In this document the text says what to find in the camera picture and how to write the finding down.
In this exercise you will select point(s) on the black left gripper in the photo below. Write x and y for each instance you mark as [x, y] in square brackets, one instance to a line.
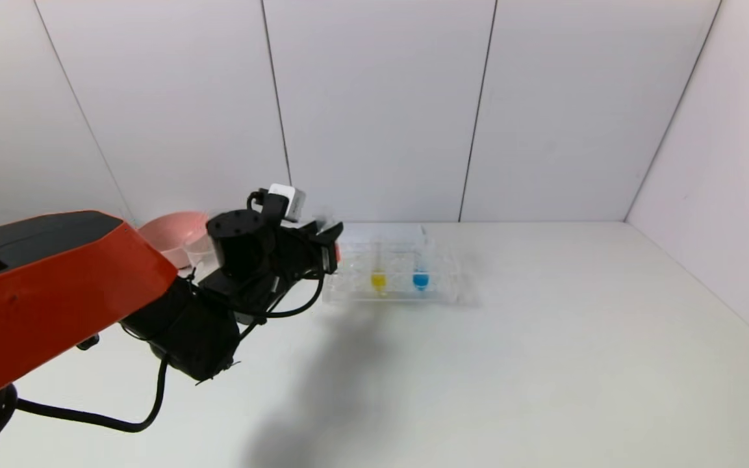
[326, 255]

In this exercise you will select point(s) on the orange and black left arm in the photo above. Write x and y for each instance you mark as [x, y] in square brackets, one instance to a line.
[56, 286]

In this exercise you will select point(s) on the test tube with yellow pigment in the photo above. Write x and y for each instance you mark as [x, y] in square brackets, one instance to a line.
[379, 279]

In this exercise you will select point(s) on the clear acrylic test tube rack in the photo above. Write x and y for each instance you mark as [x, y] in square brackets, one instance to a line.
[400, 296]

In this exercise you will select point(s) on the test tube with blue pigment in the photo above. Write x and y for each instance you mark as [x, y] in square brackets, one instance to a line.
[420, 279]

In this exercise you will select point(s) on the clear glass beaker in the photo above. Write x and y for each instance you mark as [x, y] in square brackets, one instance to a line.
[202, 250]

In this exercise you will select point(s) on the white paper sheet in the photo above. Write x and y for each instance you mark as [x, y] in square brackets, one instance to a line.
[387, 231]

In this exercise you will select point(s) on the pink plastic bowl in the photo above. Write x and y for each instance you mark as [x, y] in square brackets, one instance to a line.
[173, 234]

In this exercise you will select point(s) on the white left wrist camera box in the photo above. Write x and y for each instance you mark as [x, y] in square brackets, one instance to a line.
[290, 200]

